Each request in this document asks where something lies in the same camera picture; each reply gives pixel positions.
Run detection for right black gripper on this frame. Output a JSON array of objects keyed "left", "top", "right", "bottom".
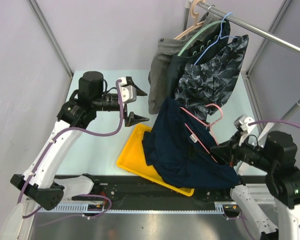
[{"left": 211, "top": 129, "right": 276, "bottom": 171}]

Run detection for pink wire hanger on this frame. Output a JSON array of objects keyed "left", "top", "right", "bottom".
[{"left": 180, "top": 103, "right": 224, "bottom": 163}]

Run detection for navy blue shorts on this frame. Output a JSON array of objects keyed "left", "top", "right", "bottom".
[{"left": 142, "top": 97, "right": 240, "bottom": 189}]

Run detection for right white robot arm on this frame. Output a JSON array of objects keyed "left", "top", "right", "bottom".
[{"left": 211, "top": 131, "right": 300, "bottom": 240}]

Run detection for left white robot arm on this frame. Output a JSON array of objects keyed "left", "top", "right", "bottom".
[{"left": 10, "top": 71, "right": 149, "bottom": 211}]

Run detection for grey sweat shorts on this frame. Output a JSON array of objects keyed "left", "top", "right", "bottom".
[{"left": 148, "top": 12, "right": 220, "bottom": 115}]

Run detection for leaf patterned shorts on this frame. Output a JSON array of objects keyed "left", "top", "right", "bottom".
[{"left": 174, "top": 34, "right": 249, "bottom": 121}]

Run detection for dark teal shorts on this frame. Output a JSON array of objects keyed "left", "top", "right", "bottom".
[{"left": 166, "top": 20, "right": 231, "bottom": 97}]

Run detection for wooden hanger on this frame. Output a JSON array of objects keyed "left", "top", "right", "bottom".
[{"left": 174, "top": 0, "right": 206, "bottom": 40}]

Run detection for green hanger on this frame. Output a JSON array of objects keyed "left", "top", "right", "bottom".
[{"left": 177, "top": 20, "right": 223, "bottom": 57}]

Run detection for yellow plastic tray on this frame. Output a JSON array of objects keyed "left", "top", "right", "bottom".
[{"left": 116, "top": 123, "right": 195, "bottom": 197}]

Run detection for grey rack pole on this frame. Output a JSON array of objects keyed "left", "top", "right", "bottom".
[{"left": 281, "top": 99, "right": 300, "bottom": 120}]

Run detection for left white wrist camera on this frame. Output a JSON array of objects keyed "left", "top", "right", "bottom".
[{"left": 118, "top": 76, "right": 137, "bottom": 104}]

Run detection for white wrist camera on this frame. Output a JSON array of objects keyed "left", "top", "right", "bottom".
[
  {"left": 118, "top": 76, "right": 137, "bottom": 104},
  {"left": 234, "top": 114, "right": 255, "bottom": 146}
]

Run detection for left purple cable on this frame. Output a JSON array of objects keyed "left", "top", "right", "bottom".
[{"left": 17, "top": 79, "right": 125, "bottom": 226}]

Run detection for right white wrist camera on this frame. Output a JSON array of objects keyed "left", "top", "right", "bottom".
[{"left": 234, "top": 114, "right": 255, "bottom": 146}]

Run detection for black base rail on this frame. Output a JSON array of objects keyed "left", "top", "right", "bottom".
[{"left": 53, "top": 174, "right": 241, "bottom": 218}]

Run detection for blue wire hanger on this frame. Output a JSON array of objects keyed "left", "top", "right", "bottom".
[{"left": 194, "top": 12, "right": 236, "bottom": 65}]

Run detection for metal clothes rail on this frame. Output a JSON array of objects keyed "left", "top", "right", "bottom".
[{"left": 196, "top": 3, "right": 300, "bottom": 55}]

